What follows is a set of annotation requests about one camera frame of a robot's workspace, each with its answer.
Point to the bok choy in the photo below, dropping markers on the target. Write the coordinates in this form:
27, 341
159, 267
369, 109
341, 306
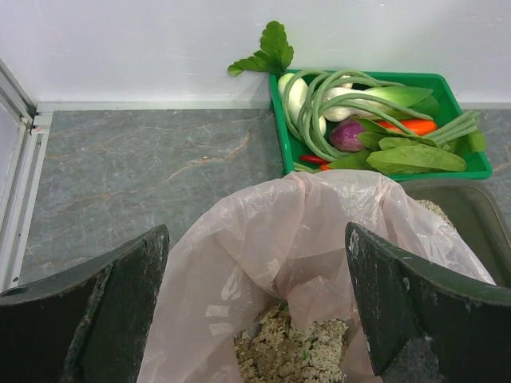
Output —
397, 101

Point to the red chili pepper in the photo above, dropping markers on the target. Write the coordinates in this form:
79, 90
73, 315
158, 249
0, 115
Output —
311, 159

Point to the green leafy sprig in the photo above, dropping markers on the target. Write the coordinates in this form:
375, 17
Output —
274, 55

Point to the aluminium frame post left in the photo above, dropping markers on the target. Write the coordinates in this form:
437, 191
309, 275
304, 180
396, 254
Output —
24, 138

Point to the grey cat litter pile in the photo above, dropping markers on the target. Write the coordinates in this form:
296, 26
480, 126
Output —
433, 207

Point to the cat litter in bag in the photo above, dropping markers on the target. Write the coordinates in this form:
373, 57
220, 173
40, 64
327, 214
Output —
273, 349

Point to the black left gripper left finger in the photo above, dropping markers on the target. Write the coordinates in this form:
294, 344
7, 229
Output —
89, 323

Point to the long green beans bundle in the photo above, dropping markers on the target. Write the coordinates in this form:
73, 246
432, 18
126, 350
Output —
319, 82

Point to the green spinach leaves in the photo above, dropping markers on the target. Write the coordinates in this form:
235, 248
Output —
455, 149

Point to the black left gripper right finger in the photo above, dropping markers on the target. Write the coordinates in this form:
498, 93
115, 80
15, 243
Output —
423, 322

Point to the orange carrot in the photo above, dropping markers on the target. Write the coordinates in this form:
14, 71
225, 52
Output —
419, 127

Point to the pink plastic trash bag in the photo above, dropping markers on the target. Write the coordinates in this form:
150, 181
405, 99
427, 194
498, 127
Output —
285, 239

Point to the dark grey litter tray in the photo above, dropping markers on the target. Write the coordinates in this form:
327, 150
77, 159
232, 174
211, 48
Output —
472, 209

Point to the white radish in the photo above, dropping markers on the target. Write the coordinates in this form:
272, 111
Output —
295, 102

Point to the purple onion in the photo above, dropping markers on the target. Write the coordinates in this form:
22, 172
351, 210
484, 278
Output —
344, 136

